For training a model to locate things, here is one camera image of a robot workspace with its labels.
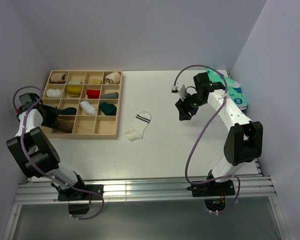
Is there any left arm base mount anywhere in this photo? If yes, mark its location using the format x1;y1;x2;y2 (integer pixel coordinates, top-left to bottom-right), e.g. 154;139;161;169
51;183;104;216

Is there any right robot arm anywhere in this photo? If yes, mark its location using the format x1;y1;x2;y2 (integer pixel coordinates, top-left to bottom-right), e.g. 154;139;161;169
171;72;263;195

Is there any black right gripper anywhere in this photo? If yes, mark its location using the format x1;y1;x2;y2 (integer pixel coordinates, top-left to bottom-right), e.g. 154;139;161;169
175;91;206;122

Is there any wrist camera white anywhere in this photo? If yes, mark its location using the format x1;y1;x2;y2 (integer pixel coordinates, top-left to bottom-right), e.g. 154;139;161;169
15;106;24;121
171;83;187;100

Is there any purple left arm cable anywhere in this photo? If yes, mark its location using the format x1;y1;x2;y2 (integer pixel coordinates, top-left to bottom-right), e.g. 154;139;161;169
12;85;105;221

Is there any cream yellow rolled sock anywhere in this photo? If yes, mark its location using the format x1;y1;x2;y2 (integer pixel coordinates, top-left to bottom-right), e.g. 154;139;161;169
87;78;102;85

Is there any teal patterned sock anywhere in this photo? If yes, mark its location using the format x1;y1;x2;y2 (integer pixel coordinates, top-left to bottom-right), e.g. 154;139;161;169
206;69;248;111

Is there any navy rolled sock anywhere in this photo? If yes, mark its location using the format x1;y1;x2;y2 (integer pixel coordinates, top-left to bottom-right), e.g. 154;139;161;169
58;107;77;116

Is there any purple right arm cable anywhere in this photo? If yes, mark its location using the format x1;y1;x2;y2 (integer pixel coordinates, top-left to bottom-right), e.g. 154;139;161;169
173;64;241;215

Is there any white sock with black stripes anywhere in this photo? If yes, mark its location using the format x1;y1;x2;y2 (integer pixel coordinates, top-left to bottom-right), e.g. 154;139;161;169
125;111;152;142

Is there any tan ribbed sock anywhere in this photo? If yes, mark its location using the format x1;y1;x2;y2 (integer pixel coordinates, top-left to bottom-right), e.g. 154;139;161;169
51;116;75;134

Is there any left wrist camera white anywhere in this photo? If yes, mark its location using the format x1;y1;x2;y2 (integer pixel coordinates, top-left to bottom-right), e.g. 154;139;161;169
15;106;24;121

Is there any mustard yellow rolled sock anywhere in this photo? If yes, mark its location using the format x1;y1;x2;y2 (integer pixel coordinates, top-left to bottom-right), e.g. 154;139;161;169
66;86;83;97

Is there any beige white rolled sock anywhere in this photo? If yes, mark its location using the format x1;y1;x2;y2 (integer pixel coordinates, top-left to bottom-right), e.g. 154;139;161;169
104;72;121;85

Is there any aluminium frame rail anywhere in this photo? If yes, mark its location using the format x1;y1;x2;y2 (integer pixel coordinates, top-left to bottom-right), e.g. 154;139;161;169
13;175;277;205

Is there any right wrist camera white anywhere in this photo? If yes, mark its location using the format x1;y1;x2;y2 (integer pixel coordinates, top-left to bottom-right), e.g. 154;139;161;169
171;83;187;100

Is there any grey green rolled sock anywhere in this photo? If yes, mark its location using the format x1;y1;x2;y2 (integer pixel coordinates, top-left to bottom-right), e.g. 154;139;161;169
101;92;119;99

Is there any dark teal rolled sock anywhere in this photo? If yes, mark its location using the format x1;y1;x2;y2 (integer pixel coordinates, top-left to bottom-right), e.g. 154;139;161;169
99;102;117;116

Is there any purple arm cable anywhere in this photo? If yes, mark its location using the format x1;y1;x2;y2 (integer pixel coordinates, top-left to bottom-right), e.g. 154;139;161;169
173;64;241;215
12;85;105;221

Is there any wooden compartment tray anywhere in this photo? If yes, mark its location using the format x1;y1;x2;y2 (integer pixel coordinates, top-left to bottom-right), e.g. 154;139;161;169
41;70;123;139

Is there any pale green rolled sock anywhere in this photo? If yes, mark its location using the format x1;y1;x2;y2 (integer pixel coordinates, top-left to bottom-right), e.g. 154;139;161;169
68;80;84;85

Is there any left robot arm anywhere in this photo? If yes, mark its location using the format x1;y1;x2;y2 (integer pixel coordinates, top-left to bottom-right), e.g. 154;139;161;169
6;93;88;200

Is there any white rolled sock lower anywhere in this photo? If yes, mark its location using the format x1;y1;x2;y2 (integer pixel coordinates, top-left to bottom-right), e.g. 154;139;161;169
79;101;97;116

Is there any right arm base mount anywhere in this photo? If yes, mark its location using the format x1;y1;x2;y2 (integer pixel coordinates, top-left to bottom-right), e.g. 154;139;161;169
187;180;236;213

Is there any beige rolled sock with red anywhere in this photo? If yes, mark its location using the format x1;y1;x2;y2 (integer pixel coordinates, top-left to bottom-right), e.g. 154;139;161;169
49;72;67;84

